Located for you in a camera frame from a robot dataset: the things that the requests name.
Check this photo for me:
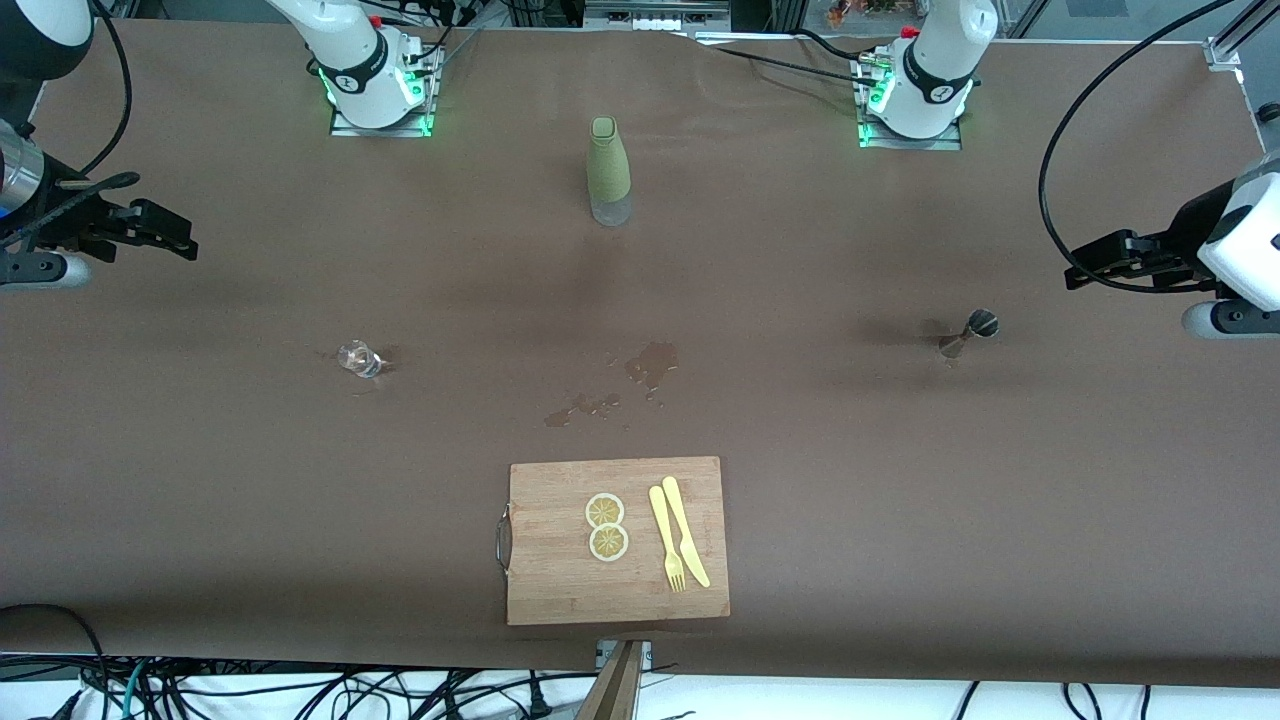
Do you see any steel jigger measuring cup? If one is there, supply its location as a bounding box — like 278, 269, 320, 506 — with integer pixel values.
938, 308, 1000, 361

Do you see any clear glass shaker cup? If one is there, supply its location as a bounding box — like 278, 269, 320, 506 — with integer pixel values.
337, 340, 386, 381

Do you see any brown table cover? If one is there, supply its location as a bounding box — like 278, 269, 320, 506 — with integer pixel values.
0, 20, 1280, 691

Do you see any small brown liquid puddle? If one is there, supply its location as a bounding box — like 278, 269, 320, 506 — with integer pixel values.
545, 393, 621, 429

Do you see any green sleeved glass bottle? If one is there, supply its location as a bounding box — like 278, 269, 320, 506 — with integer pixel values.
586, 116, 633, 227

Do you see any large brown liquid puddle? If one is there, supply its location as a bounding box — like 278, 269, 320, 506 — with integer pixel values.
625, 342, 681, 401

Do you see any yellow plastic knife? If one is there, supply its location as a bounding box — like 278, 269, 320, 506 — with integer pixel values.
661, 476, 712, 589

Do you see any wooden cutting board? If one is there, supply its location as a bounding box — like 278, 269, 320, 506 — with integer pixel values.
496, 456, 731, 627

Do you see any yellow plastic fork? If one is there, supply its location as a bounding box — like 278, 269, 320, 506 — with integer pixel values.
649, 485, 688, 593

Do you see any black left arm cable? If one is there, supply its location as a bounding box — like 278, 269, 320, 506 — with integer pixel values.
1038, 0, 1241, 296

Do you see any aluminium frame profile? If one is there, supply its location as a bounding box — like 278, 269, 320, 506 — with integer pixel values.
1205, 0, 1280, 71

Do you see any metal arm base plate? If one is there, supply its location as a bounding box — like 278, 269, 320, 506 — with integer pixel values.
330, 40, 438, 138
855, 50, 966, 151

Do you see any thick black floor cable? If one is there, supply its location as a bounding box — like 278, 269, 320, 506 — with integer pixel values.
0, 603, 113, 720

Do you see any thin black table cable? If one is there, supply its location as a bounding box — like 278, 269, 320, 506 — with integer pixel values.
700, 40, 881, 93

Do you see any teal floor cable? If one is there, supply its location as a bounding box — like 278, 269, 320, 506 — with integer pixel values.
100, 660, 151, 720

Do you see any wooden post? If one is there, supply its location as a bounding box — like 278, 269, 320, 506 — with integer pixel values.
575, 640, 646, 720

